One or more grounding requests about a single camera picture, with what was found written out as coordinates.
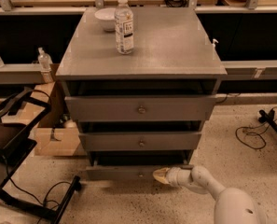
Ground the cardboard box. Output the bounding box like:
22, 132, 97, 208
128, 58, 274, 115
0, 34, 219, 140
20, 63, 88, 158

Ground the white ceramic bowl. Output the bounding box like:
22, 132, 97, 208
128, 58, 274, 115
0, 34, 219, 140
94, 7, 115, 32

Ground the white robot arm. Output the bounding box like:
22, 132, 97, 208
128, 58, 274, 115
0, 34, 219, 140
153, 166, 271, 224

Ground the grey top drawer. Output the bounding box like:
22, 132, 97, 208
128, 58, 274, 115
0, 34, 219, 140
65, 95, 215, 122

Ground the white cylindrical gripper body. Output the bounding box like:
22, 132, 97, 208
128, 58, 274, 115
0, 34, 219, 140
166, 167, 192, 187

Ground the grey bottom drawer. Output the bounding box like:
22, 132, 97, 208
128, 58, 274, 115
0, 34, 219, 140
85, 150, 195, 182

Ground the small white pump bottle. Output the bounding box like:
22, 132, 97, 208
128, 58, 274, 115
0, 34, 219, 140
212, 38, 218, 60

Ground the grey wooden drawer cabinet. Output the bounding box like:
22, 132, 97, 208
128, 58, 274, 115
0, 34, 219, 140
55, 7, 228, 170

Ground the grey middle drawer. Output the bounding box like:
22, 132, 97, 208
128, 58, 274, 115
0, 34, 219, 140
79, 132, 201, 151

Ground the black floor cable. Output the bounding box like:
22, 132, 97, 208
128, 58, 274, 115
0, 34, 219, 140
1, 156, 72, 224
234, 105, 277, 150

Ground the grey drawer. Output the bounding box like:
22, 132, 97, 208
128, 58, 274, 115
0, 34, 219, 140
65, 95, 215, 122
85, 150, 195, 182
79, 132, 201, 151

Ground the black stand base right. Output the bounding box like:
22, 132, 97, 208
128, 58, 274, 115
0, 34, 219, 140
258, 109, 277, 132

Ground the black metal cart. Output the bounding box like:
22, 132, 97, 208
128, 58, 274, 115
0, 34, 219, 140
0, 87, 81, 224

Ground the black floor cable right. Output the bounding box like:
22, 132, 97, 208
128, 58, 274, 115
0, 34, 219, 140
234, 105, 277, 150

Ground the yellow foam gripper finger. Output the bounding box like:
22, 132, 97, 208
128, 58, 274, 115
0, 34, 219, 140
153, 167, 170, 185

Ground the clear pump bottle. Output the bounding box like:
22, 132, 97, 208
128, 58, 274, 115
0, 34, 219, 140
37, 48, 52, 71

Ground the clear plastic water bottle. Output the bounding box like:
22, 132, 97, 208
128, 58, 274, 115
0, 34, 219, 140
115, 0, 134, 54

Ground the black floor cable left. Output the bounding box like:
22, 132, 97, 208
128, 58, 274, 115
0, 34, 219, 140
1, 156, 72, 224

